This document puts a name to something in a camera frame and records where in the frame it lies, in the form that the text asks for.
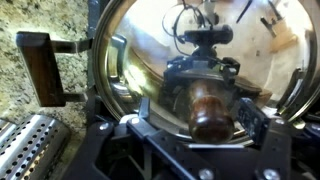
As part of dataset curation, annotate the steel pan with wooden handles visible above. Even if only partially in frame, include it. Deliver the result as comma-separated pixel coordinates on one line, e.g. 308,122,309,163
15,0,320,134

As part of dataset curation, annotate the steel lid with wooden knob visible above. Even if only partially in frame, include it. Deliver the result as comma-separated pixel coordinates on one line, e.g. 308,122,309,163
92,0,320,145

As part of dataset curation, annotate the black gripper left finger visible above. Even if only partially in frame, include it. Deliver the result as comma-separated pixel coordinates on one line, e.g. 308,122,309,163
126,97,220,180

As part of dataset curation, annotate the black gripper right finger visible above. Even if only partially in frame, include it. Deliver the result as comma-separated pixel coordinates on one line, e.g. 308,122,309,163
237,98,292,180

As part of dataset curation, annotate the perforated steel utensil holder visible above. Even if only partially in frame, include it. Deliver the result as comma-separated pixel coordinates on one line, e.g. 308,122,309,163
0,115,71,180

